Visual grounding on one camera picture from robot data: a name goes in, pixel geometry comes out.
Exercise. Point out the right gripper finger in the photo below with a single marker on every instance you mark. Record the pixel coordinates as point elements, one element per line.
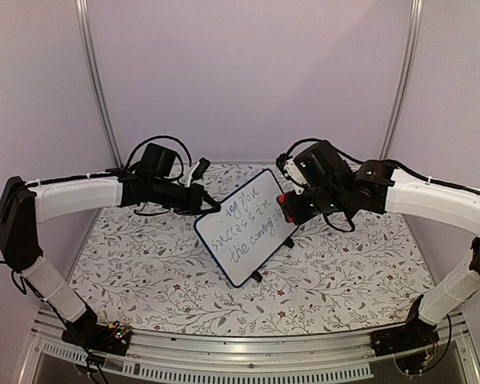
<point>286,199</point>
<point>292,218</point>

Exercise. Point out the small blue-framed whiteboard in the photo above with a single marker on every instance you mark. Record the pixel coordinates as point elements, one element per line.
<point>248,230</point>

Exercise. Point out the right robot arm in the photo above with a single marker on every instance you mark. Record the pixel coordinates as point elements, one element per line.
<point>324,184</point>

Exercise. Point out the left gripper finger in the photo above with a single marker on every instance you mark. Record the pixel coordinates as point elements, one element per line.
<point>188,212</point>
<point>209,204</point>

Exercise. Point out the red whiteboard eraser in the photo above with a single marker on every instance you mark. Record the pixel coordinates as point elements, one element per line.
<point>285,208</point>

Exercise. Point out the aluminium frame post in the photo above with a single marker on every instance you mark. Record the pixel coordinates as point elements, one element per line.
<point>409,54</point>
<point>85,30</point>

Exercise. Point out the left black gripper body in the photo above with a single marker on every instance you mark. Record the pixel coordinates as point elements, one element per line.
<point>161,194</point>

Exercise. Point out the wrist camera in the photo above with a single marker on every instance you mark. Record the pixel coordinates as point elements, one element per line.
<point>195,172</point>
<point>286,165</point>

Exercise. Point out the left aluminium frame post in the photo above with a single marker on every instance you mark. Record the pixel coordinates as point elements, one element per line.
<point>85,30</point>

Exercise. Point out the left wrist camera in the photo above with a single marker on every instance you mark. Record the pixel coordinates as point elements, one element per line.
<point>195,172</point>

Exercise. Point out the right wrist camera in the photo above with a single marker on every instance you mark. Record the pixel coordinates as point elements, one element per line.
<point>286,165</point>

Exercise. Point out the front aluminium rail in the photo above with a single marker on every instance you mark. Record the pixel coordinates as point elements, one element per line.
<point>155,357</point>

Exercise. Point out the right aluminium frame post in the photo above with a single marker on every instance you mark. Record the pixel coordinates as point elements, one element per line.
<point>409,54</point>

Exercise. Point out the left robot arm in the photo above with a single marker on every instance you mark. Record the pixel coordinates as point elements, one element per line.
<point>161,177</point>

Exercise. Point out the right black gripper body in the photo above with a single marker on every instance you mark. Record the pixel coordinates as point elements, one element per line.
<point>325,200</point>

